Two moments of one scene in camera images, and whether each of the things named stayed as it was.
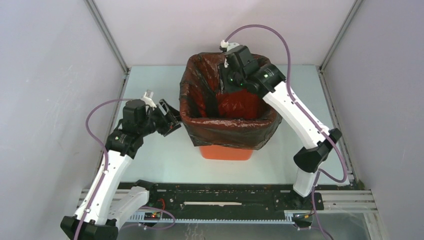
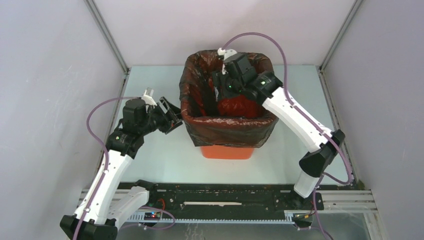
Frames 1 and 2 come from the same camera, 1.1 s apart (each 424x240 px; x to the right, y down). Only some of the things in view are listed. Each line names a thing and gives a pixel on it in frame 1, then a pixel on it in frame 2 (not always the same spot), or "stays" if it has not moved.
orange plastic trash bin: (225, 152) stays
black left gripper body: (157, 121) stays
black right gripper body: (227, 77) to (219, 79)
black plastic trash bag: (239, 119) stays
